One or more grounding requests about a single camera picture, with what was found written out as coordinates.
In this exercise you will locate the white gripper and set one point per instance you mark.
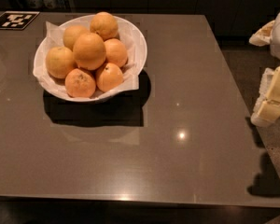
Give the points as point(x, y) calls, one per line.
point(267, 109)

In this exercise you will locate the right middle orange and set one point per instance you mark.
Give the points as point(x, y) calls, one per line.
point(116, 52)

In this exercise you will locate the orange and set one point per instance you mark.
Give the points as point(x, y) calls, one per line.
point(60, 62)
point(108, 77)
point(116, 52)
point(105, 25)
point(80, 83)
point(89, 51)
point(72, 33)

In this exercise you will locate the front right orange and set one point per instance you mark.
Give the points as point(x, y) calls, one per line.
point(108, 77)

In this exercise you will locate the top back orange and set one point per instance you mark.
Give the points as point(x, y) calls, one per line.
point(105, 25)

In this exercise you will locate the center top orange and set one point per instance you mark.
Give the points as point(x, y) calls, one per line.
point(89, 51)

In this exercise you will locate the white bowl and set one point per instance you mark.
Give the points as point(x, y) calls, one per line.
point(137, 38)

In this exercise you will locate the front left orange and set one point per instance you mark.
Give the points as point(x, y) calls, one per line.
point(80, 83)

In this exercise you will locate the back left orange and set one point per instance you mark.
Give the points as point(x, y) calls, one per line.
point(72, 33)

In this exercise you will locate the white paper liner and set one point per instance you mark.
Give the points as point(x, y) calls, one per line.
point(131, 78)

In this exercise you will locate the black white fiducial marker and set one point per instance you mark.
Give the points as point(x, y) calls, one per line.
point(17, 20)

